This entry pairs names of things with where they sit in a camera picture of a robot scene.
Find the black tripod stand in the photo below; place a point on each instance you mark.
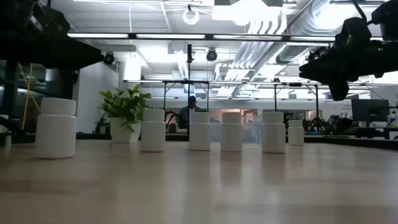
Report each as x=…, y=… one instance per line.
x=189, y=77

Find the small white pot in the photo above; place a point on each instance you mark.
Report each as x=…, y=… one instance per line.
x=7, y=141

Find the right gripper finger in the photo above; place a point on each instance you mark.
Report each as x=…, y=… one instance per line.
x=326, y=63
x=326, y=77

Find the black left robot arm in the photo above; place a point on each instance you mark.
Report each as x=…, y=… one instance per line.
x=18, y=18

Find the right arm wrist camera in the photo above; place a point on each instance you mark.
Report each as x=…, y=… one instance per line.
x=339, y=91

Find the potted green artificial plant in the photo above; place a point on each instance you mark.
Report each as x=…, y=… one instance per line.
x=124, y=105

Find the white plastic pill bottle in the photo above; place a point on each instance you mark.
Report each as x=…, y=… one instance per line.
x=231, y=133
x=200, y=133
x=56, y=130
x=273, y=133
x=295, y=133
x=153, y=133

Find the person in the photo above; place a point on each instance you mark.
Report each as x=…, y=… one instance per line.
x=186, y=116

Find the black background workstation frame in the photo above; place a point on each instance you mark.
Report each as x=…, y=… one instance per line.
x=177, y=82
x=295, y=84

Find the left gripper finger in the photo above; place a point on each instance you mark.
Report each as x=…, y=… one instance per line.
x=81, y=53
x=82, y=63

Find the long ceiling light strip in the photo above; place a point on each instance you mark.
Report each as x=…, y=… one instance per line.
x=168, y=36

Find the black hanging ceiling camera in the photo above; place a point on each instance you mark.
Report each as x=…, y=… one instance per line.
x=211, y=55
x=315, y=53
x=109, y=58

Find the black computer monitor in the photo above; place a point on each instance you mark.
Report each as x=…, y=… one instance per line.
x=370, y=110

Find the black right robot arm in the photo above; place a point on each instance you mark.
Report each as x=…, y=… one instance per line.
x=385, y=18

